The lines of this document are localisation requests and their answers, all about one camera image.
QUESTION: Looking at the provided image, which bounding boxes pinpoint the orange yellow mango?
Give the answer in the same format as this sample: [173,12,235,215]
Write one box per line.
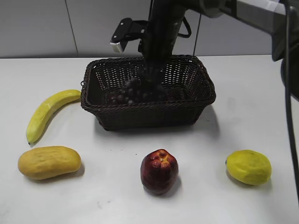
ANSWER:
[18,146,81,180]

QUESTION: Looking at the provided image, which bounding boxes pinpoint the yellow lemon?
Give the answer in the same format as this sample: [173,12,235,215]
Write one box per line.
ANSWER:
[226,150,272,185]

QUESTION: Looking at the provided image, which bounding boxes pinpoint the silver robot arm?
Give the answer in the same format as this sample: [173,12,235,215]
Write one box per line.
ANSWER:
[139,0,299,97]

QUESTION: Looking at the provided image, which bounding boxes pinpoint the black cable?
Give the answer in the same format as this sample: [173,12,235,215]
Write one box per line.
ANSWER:
[279,0,299,178]

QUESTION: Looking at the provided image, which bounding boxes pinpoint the yellow banana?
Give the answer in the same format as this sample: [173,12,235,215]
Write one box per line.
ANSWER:
[26,90,81,145]

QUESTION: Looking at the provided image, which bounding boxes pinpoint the purple grape bunch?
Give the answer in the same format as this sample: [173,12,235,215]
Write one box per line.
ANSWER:
[105,78,174,105]

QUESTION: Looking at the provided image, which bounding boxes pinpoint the dark woven plastic basket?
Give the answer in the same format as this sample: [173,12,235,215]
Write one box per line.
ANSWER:
[81,55,216,131]

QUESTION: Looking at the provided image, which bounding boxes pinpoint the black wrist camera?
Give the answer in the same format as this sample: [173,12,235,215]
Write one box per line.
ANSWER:
[110,18,148,53]

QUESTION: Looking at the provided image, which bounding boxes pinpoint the red apple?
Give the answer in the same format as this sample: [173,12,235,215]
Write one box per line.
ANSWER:
[140,149,179,195]

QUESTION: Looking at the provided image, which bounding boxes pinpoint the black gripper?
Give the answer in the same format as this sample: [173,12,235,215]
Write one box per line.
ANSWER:
[139,0,186,90]

